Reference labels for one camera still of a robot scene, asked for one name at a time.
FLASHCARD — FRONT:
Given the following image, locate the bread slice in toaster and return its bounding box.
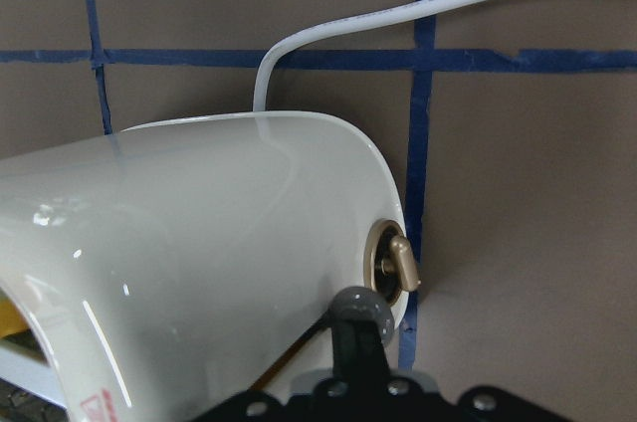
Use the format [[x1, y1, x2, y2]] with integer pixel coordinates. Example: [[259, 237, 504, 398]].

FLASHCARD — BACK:
[[0, 295, 29, 338]]

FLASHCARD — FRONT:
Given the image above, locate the white two-slot toaster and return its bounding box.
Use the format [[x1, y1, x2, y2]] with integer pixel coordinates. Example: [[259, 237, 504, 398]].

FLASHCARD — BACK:
[[1, 111, 419, 421]]

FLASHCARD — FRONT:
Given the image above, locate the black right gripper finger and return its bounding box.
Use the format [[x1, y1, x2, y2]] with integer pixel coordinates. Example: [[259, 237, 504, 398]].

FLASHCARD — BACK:
[[326, 286, 394, 380]]

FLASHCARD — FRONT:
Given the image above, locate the white toaster power cable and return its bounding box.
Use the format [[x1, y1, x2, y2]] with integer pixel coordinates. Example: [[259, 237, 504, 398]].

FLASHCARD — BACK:
[[252, 0, 637, 112]]

